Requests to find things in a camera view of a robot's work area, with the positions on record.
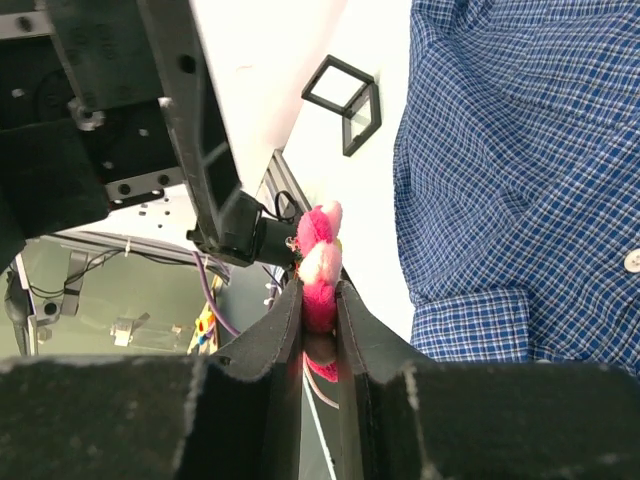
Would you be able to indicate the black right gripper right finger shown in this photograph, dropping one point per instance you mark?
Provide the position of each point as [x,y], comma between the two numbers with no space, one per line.
[404,416]

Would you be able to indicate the black framed clear box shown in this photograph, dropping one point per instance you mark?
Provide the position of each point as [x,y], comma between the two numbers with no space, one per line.
[351,94]

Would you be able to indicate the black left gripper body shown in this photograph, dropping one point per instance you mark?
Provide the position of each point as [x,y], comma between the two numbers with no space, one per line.
[82,129]

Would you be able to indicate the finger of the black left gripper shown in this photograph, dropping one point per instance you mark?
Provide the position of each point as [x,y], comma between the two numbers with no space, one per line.
[193,117]

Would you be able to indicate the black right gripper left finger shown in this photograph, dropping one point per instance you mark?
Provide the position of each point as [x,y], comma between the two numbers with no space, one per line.
[235,414]

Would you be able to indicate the pink flower smiley brooch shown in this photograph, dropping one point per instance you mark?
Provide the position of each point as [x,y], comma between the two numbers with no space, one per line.
[318,267]

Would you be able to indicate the blue plaid button shirt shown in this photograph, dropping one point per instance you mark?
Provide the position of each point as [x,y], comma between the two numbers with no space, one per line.
[516,181]

